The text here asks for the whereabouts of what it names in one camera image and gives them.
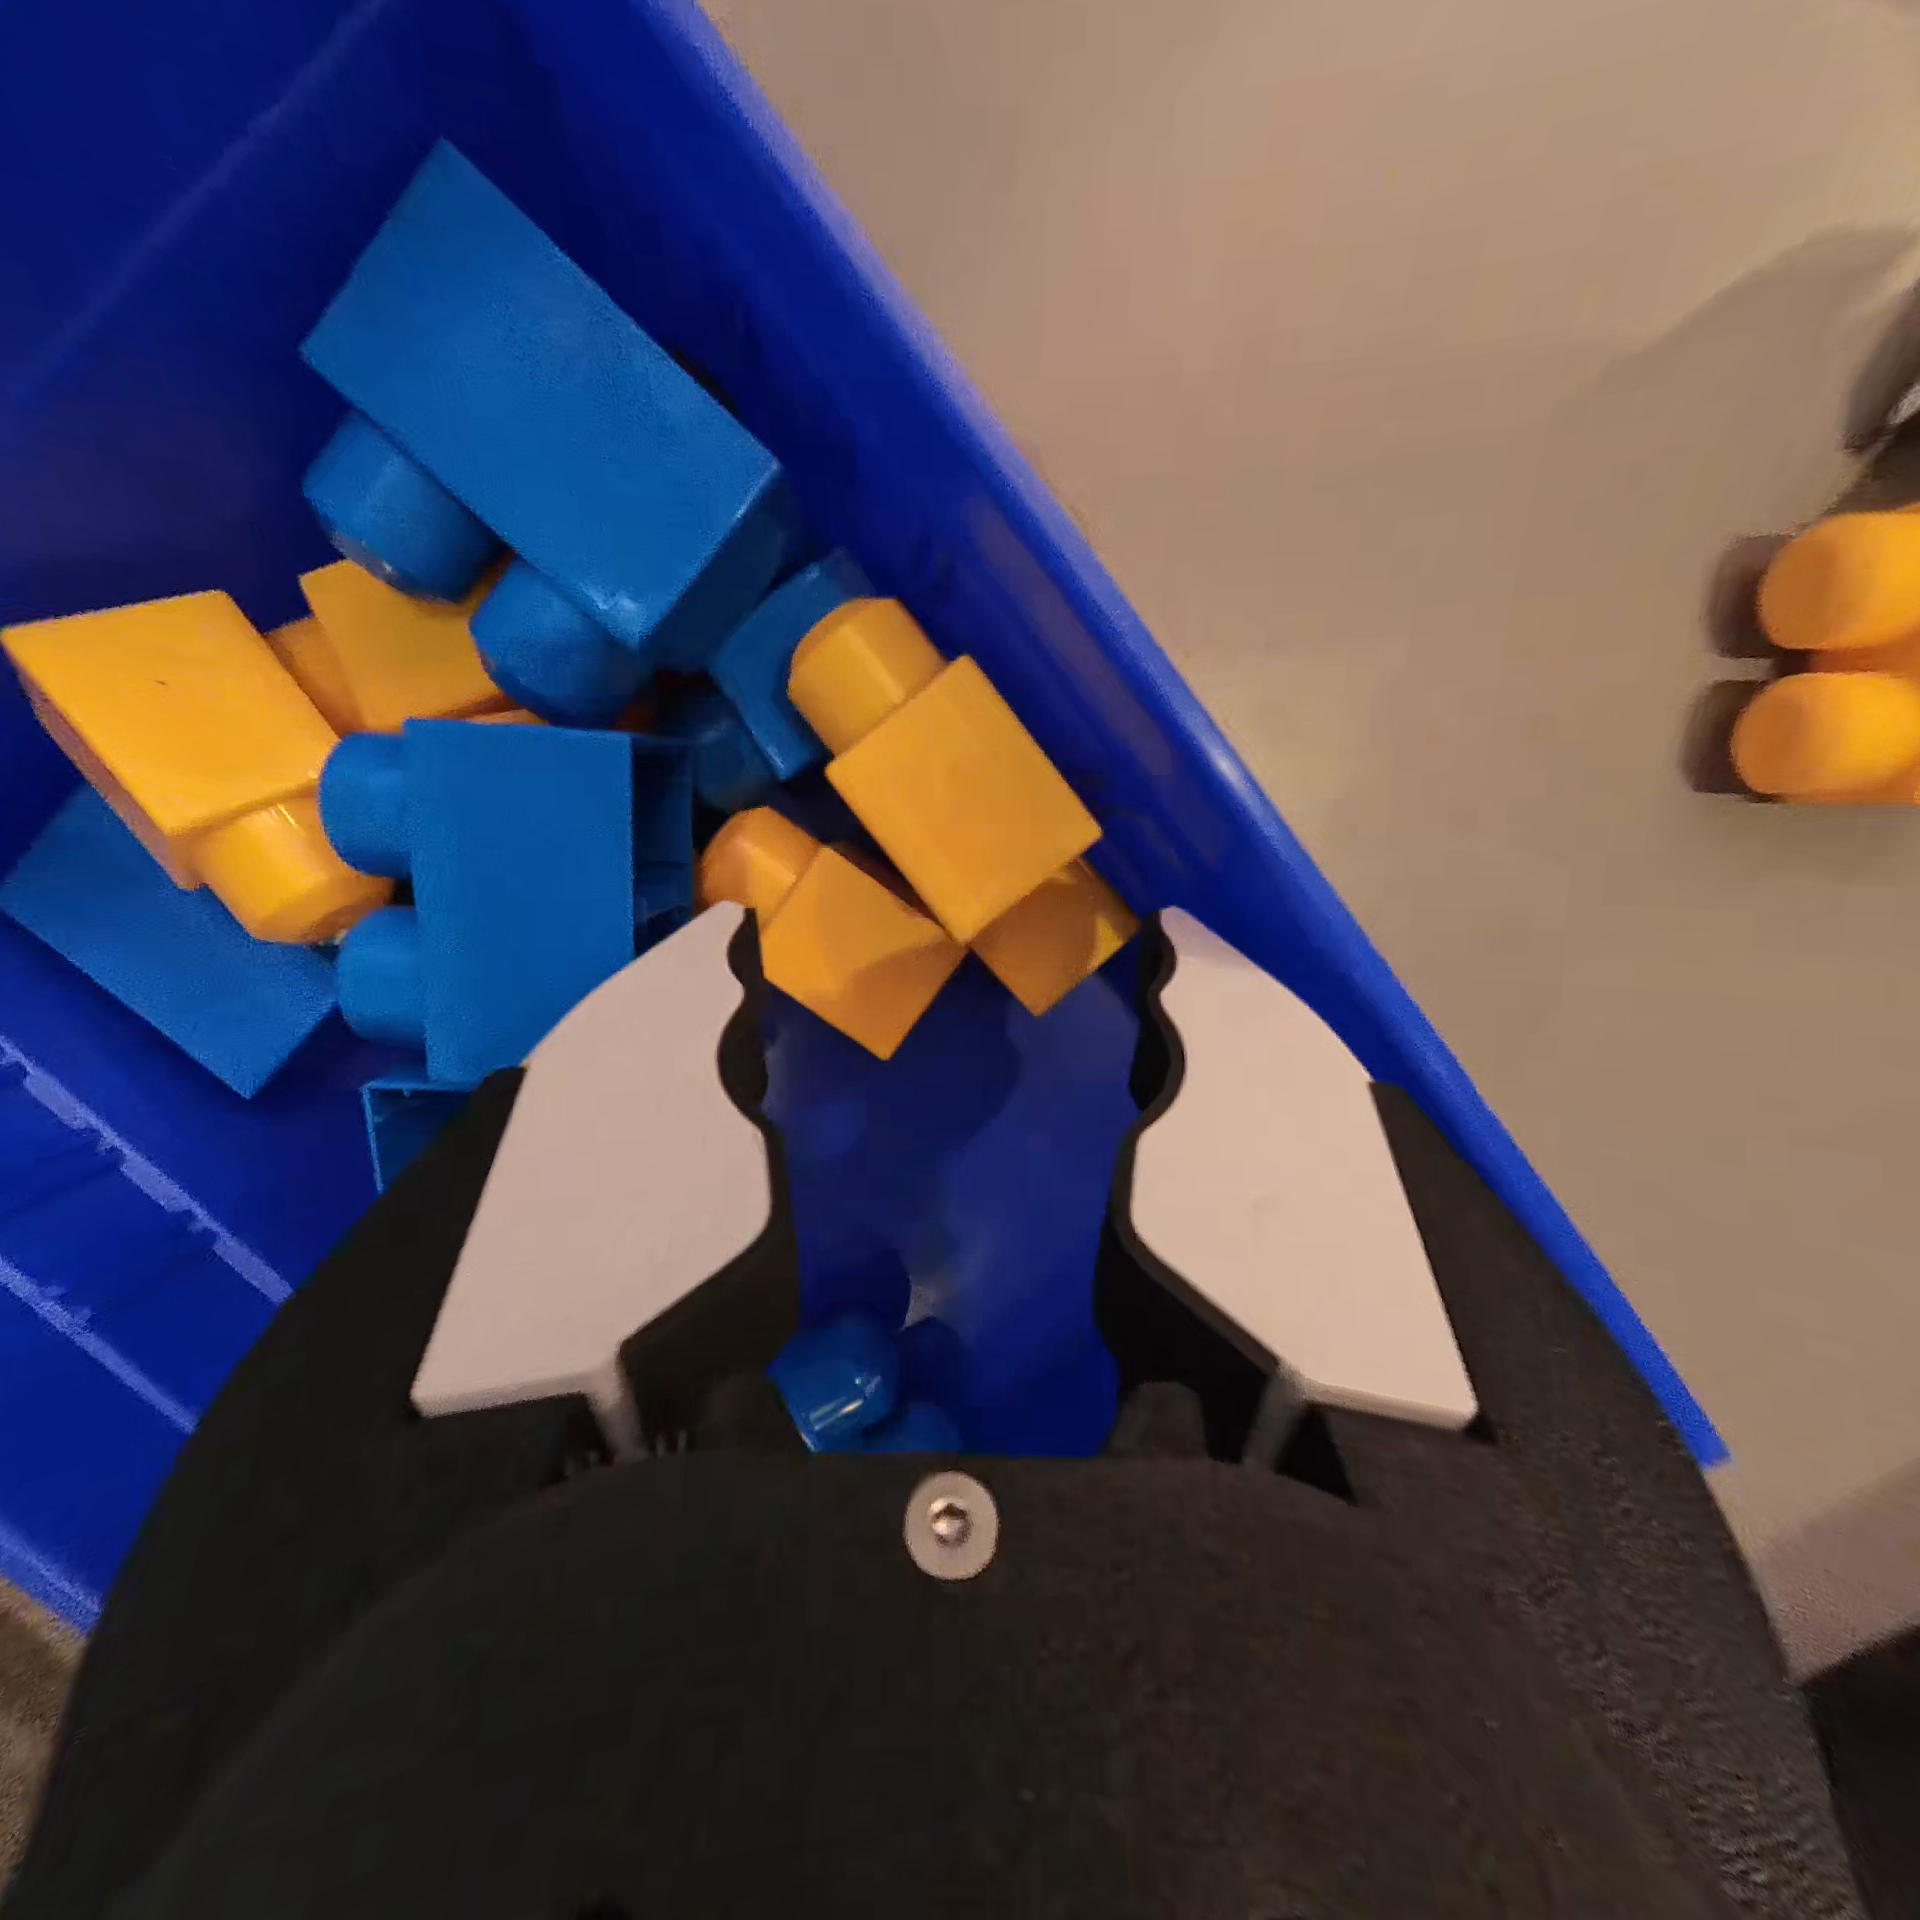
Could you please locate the pile of toy blocks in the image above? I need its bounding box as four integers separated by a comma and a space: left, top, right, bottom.
0, 139, 1145, 1460

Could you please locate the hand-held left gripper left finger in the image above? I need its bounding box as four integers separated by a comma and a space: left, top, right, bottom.
406, 900, 798, 1434

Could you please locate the yellow two-stud block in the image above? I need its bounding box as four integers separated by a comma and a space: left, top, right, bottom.
1688, 504, 1920, 808

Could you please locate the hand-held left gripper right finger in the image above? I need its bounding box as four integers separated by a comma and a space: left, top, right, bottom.
1098, 903, 1484, 1465

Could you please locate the blue plastic bin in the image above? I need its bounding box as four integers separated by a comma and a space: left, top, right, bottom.
0, 0, 1731, 1637

